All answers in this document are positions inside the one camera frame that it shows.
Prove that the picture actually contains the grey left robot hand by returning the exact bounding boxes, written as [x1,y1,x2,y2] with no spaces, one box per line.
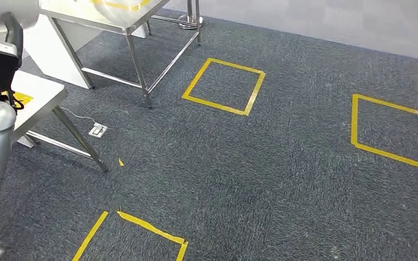
[0,13,24,68]

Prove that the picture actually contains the chrome stanchion base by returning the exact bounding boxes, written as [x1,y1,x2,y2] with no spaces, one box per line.
[177,0,204,30]

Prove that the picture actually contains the thin white socket cable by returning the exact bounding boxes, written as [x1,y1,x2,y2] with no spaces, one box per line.
[60,106,97,125]

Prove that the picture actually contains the white panel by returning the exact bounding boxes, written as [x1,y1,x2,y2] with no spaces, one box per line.
[23,14,103,90]

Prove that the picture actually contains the yellow tape mark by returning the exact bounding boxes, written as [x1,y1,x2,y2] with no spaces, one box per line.
[12,91,34,106]
[91,0,152,12]

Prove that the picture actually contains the white curved plastic part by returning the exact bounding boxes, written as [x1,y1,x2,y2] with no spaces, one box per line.
[0,0,41,29]

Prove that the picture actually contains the stainless steel workbench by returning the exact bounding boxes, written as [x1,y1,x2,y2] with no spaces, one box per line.
[39,0,203,109]
[10,70,109,173]

